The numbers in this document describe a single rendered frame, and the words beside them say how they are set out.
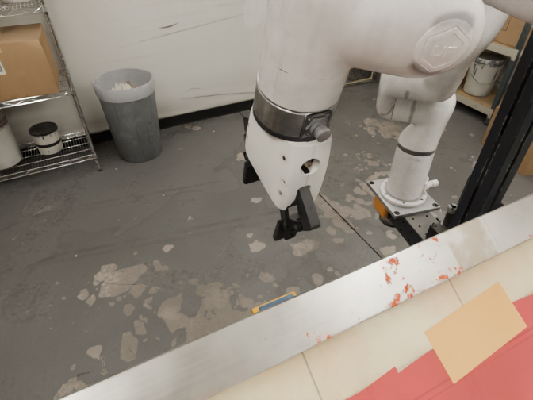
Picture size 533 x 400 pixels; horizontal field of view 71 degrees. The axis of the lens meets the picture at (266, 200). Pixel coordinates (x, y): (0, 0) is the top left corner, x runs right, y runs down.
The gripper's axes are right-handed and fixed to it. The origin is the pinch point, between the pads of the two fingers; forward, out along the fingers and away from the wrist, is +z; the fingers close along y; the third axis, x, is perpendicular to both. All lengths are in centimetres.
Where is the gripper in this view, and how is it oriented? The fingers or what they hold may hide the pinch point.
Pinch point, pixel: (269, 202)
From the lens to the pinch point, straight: 47.8
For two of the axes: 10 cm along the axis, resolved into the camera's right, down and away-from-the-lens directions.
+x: -8.9, 2.8, -3.5
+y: -4.3, -7.7, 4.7
